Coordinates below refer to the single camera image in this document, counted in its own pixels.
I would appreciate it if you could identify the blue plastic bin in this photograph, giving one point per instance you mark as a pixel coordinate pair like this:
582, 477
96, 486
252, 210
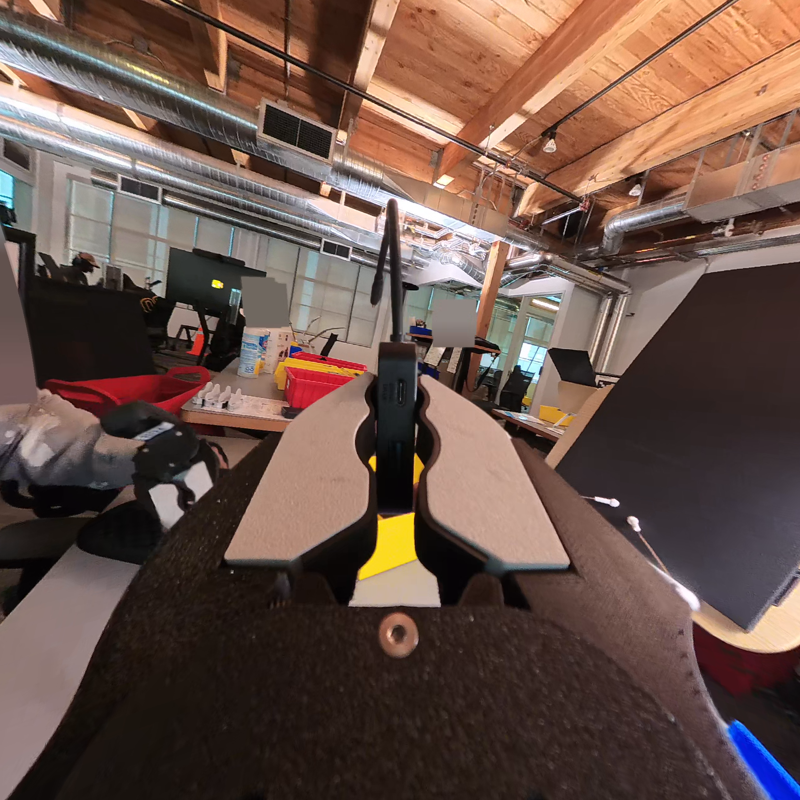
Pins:
762, 762

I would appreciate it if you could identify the black display on stand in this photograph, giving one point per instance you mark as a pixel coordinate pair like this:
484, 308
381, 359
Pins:
200, 275

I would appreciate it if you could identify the red ribbed bin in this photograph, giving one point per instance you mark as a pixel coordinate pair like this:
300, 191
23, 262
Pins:
312, 387

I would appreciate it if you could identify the black wood-edged board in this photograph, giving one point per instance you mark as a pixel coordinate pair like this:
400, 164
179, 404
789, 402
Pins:
572, 369
700, 437

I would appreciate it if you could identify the red storage tote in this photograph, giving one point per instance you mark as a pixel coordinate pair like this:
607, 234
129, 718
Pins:
744, 669

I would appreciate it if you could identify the silver air duct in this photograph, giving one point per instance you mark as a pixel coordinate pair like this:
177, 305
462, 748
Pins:
125, 153
156, 90
637, 219
562, 269

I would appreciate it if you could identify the row of white clips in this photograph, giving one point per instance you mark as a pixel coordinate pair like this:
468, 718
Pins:
219, 397

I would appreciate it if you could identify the wooden post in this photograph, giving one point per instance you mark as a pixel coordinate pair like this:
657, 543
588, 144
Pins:
490, 294

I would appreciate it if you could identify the white wipes canister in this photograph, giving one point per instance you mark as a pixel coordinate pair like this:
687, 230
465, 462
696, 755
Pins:
253, 353

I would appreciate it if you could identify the person's left forearm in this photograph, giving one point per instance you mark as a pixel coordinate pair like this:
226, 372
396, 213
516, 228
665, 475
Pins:
56, 444

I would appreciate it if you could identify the yellow plastic bin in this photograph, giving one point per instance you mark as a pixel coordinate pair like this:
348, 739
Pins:
390, 544
555, 415

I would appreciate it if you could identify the brown standing desk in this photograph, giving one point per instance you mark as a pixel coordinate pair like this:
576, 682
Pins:
525, 425

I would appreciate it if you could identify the black partition panel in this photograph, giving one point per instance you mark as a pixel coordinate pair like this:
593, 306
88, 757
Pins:
87, 331

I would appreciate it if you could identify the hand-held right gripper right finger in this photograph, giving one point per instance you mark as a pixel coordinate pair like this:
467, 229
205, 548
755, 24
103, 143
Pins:
487, 494

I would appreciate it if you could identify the tall standing desk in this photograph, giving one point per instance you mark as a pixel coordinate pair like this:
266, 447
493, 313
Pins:
475, 347

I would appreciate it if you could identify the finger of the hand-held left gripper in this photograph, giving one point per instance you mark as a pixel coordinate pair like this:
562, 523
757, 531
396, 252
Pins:
181, 497

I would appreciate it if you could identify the red basket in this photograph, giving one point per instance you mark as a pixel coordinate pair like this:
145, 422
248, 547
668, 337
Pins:
125, 387

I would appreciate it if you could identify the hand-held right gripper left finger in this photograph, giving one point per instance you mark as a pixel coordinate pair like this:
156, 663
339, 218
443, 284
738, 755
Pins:
312, 481

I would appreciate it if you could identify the grey wood-edged table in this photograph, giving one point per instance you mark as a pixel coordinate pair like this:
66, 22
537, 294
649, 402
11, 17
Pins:
250, 412

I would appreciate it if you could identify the black office chair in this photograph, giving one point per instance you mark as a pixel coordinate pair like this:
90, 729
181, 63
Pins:
515, 387

